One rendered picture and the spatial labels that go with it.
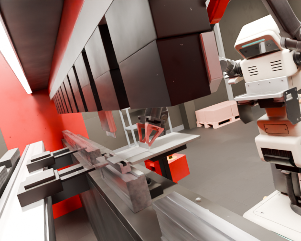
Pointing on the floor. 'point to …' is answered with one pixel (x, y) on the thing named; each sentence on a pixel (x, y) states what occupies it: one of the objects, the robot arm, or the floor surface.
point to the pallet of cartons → (217, 114)
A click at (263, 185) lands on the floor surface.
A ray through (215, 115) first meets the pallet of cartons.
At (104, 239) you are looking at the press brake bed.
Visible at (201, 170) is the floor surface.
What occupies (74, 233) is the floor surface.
